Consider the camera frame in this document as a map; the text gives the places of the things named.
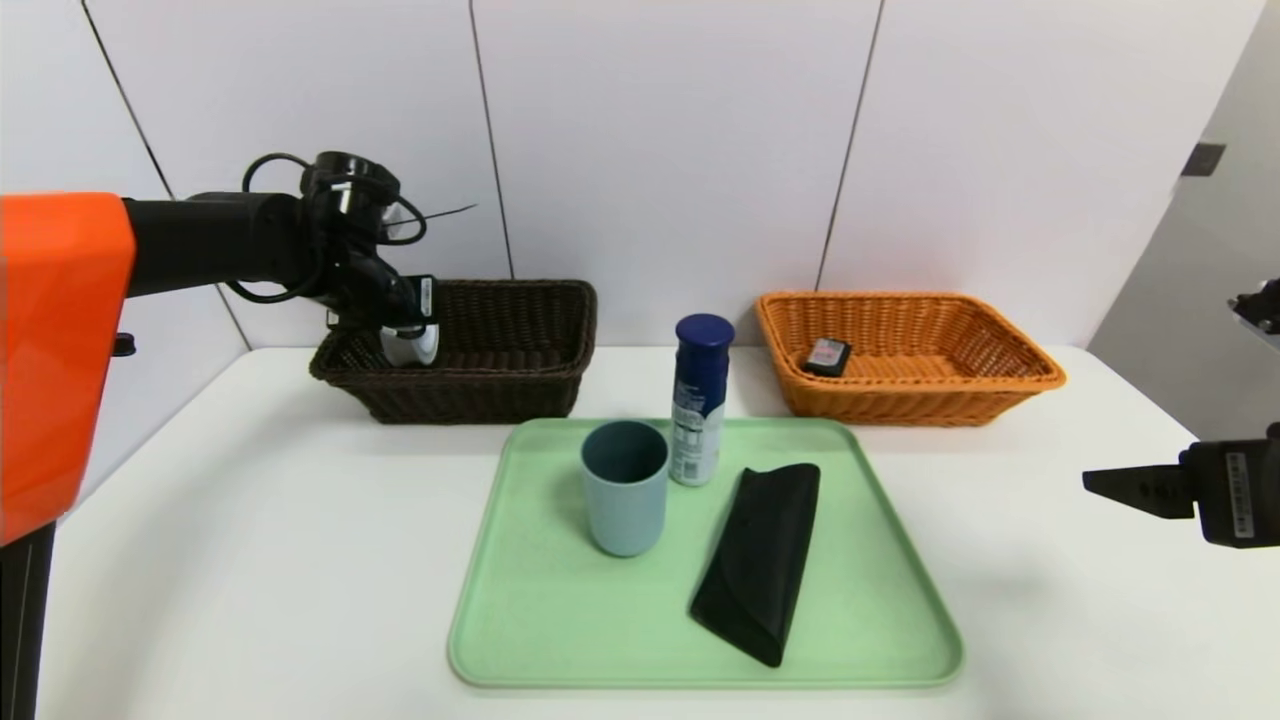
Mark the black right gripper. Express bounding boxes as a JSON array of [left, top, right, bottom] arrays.
[[1082, 422, 1280, 549]]

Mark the small black red tin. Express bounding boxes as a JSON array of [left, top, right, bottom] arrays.
[[800, 337, 853, 379]]

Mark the black glasses case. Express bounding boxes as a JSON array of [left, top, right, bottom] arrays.
[[688, 463, 821, 668]]

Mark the blue-grey plastic cup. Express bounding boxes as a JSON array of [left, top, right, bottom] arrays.
[[581, 420, 670, 558]]

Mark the white plastic round container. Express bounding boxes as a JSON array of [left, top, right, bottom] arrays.
[[380, 325, 441, 368]]

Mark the orange wicker basket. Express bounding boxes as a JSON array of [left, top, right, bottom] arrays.
[[755, 292, 1066, 428]]

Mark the dark brown wicker basket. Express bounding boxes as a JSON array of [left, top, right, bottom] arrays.
[[310, 279, 599, 425]]

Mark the blue capped spray can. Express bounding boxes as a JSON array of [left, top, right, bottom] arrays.
[[669, 314, 736, 488]]

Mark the light green plastic tray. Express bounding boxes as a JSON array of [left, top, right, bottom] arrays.
[[449, 417, 966, 691]]

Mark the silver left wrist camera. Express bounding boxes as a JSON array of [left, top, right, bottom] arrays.
[[378, 185, 413, 241]]

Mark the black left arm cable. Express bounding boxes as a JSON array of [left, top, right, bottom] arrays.
[[225, 152, 428, 306]]

